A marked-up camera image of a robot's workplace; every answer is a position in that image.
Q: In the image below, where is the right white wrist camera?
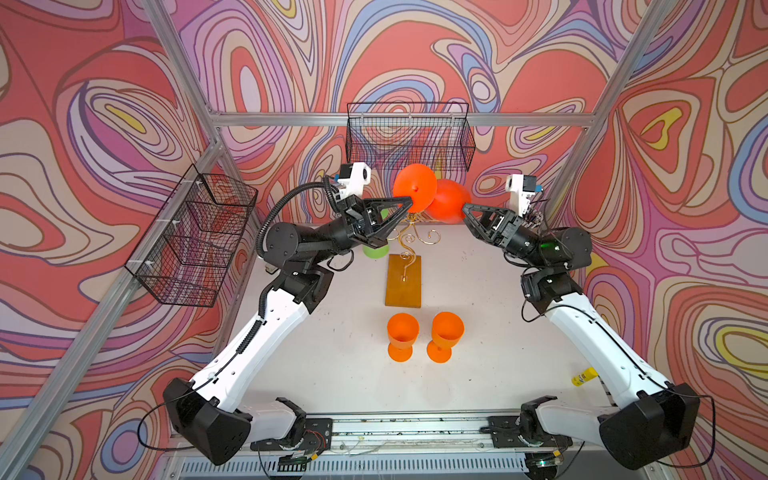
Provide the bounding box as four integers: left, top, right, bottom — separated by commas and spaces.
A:
505, 173, 543, 217

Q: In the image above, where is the black wire basket wall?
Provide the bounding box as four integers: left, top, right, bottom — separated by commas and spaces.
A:
346, 100, 476, 173
124, 165, 258, 308

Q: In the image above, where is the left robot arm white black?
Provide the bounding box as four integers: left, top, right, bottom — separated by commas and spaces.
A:
161, 179, 413, 466

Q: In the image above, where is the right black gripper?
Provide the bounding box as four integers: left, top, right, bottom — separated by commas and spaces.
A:
454, 204, 548, 271

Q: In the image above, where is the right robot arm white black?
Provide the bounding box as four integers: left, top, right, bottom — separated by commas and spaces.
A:
462, 204, 704, 470

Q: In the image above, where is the metal base rail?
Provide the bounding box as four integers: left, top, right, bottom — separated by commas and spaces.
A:
156, 411, 649, 479

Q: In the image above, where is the orange wine glass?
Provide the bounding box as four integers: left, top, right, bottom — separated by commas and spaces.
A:
387, 313, 420, 363
426, 312, 465, 364

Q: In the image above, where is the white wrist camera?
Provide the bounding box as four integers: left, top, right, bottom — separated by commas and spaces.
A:
505, 173, 543, 217
335, 162, 372, 201

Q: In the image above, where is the black wire basket left wall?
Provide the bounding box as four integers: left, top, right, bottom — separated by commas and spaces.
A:
124, 165, 258, 308

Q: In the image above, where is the red wine glass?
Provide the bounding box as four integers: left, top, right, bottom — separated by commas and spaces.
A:
393, 164, 471, 224

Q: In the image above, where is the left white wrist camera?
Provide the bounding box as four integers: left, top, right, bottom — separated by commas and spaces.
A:
335, 162, 372, 201

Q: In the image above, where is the gold rack on wooden base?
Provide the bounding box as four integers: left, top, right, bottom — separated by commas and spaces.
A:
384, 213, 442, 309

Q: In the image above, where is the green wine glass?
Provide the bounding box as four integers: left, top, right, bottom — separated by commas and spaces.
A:
362, 241, 390, 260

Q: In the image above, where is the yellow glue stick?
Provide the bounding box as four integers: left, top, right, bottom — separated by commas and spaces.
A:
571, 367, 599, 387

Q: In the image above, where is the black wire basket back wall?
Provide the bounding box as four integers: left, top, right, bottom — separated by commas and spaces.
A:
346, 100, 476, 173

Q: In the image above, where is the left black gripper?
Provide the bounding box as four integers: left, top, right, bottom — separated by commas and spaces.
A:
306, 208, 409, 273

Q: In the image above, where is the orange wine glass front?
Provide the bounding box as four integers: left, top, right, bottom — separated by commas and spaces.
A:
426, 312, 465, 364

